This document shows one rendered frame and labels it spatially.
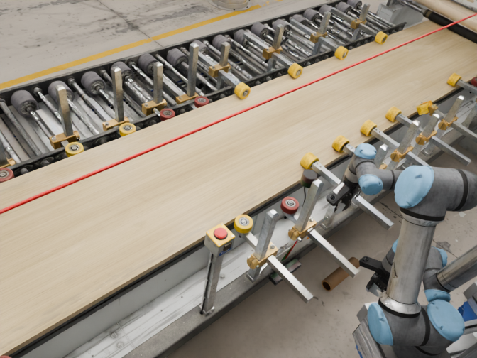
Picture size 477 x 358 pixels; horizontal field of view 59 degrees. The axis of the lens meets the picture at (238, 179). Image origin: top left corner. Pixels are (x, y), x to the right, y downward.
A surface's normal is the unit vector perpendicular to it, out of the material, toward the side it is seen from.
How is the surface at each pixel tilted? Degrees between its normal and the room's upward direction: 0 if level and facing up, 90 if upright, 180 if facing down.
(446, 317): 8
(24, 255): 0
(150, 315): 0
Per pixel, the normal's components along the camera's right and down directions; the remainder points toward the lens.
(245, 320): 0.15, -0.69
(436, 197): 0.08, 0.28
